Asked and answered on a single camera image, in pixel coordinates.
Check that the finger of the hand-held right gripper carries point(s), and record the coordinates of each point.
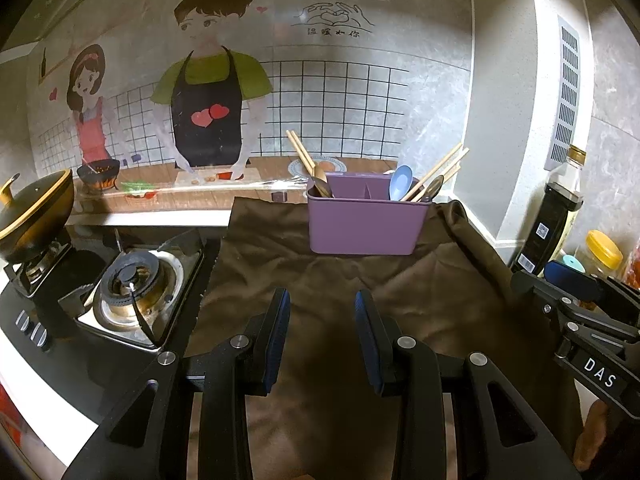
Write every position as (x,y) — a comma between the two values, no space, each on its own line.
(532,285)
(567,272)

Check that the pot with gold lid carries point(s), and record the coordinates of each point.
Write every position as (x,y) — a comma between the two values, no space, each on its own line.
(35,215)

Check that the teal cap salt shaker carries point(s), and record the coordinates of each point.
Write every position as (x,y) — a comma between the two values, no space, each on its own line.
(574,261)

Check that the wooden spoon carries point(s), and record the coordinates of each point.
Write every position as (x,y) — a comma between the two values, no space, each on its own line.
(320,177)

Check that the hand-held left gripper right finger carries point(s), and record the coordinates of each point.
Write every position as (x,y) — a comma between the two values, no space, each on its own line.
(367,340)

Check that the white wall vent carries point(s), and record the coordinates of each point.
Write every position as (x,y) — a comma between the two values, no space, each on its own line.
(562,100)

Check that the cartoon wall poster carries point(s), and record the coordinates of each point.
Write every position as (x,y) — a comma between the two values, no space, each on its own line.
(350,85)

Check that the yellow lid spice jar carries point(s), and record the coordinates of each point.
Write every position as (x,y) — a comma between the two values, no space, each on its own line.
(602,250)

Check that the brown cloth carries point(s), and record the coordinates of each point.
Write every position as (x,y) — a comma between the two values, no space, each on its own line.
(320,280)

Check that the light blue plastic spoon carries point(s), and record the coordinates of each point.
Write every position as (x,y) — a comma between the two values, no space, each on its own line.
(401,182)

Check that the wooden chopstick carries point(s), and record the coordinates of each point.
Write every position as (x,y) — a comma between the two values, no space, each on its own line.
(306,150)
(445,172)
(435,170)
(450,174)
(300,151)

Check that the clear plastic spice jar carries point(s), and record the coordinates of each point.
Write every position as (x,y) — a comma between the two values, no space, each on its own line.
(634,265)

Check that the purple utensil holder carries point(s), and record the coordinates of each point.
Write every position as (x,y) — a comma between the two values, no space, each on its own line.
(365,225)

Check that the dark soy sauce bottle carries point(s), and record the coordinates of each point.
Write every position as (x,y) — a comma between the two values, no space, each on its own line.
(550,220)

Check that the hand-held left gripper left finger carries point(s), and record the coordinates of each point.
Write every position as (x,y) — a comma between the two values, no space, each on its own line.
(277,340)

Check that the person's right hand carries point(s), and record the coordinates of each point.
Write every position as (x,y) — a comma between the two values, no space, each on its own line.
(592,435)

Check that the gas stove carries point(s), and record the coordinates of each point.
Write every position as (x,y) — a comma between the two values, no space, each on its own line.
(125,285)

